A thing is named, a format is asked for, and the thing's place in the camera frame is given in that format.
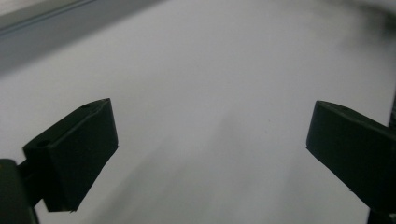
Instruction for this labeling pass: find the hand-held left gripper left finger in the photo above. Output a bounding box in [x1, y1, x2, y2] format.
[22, 98, 120, 213]

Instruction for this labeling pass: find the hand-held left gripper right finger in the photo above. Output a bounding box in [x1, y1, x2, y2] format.
[305, 100, 396, 215]

